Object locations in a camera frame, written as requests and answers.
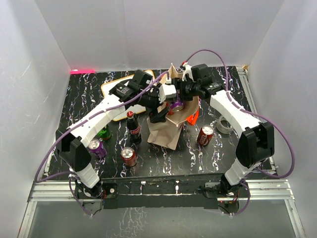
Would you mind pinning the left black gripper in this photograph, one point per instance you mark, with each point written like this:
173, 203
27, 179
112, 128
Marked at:
154, 115

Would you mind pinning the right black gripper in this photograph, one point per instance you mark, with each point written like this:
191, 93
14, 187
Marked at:
179, 85

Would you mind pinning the beige canvas bag orange handles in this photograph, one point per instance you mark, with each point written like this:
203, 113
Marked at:
166, 134

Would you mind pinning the purple can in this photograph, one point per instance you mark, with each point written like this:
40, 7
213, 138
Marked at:
175, 107
97, 148

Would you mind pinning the red can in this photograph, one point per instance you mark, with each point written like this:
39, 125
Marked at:
205, 135
129, 157

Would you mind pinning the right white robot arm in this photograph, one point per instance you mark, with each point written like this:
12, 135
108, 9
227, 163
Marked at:
256, 138

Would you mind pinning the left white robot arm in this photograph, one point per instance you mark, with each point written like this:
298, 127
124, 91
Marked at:
72, 143

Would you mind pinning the dark cola glass bottle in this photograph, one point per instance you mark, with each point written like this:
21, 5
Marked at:
133, 128

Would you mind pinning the grey tape roll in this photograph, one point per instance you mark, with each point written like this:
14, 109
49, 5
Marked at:
223, 126

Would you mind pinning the green glass bottle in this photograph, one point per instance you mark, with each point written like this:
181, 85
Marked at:
105, 133

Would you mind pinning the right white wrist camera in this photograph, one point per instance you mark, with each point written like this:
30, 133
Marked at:
187, 72

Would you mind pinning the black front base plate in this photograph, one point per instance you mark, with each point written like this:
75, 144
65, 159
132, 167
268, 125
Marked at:
209, 191

